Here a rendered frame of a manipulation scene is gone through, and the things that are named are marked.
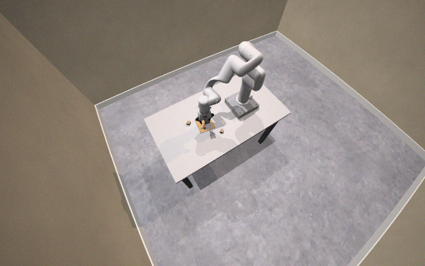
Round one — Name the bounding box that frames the tan flat square mat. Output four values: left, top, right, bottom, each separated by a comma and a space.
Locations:
195, 120, 215, 133

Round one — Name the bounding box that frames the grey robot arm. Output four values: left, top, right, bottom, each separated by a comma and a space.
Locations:
198, 42, 266, 114

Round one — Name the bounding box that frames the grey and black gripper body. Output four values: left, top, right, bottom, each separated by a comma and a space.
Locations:
198, 110, 211, 121

